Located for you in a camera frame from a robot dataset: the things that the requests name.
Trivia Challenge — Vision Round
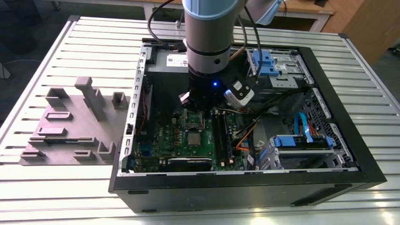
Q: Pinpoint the CPU socket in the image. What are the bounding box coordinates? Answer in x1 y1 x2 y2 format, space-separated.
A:
186 130 206 149

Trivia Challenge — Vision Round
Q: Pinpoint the white and black webcam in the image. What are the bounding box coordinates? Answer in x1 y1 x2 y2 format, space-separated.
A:
222 79 256 109

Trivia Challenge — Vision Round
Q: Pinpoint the grey power supply unit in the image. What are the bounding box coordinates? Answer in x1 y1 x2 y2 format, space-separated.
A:
146 49 192 111

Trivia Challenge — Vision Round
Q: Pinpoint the green motherboard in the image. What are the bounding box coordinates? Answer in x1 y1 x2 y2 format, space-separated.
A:
133 106 248 173

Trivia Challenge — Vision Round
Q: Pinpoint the black RAM slot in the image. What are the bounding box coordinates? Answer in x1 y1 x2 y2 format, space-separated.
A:
220 110 236 164
212 110 226 166

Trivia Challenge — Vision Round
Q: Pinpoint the empty blue disk carrier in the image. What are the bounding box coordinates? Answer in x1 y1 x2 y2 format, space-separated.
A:
250 50 281 77

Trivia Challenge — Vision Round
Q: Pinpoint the metal drive cage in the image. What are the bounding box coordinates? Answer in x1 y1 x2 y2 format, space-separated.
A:
242 48 316 101

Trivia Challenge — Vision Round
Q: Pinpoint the black graphics card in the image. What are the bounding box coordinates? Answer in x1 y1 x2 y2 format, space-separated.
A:
158 156 213 172

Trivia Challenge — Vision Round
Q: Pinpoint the hard disk in blue carrier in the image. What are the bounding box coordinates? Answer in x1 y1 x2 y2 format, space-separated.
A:
273 135 334 151

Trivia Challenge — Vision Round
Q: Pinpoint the grey parts rack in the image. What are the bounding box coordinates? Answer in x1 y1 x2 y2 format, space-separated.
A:
18 76 132 167

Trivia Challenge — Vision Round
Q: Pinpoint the metal disk bay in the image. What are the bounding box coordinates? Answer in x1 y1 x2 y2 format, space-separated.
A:
268 134 357 170

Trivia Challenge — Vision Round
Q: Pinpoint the black PC case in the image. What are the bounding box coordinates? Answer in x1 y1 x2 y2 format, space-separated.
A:
108 37 389 214

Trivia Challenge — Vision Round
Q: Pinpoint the wooden desk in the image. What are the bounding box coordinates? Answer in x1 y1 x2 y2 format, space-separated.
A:
141 0 337 32

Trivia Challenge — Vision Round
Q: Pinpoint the RAM stick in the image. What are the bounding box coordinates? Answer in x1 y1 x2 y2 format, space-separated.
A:
42 138 82 144

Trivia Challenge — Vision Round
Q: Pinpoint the wooden cabinet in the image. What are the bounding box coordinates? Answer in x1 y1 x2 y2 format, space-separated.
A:
341 0 400 67

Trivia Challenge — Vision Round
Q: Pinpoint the small grey wrist camera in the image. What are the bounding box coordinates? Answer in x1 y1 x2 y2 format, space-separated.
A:
177 92 192 110

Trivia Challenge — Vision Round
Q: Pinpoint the black camera cable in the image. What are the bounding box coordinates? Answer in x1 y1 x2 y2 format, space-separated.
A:
148 0 189 54

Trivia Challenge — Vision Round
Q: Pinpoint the orange wire bundle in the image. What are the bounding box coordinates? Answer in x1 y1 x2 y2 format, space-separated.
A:
234 133 250 153

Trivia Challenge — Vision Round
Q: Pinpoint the blue wire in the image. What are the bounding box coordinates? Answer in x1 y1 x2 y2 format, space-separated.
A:
293 112 313 143

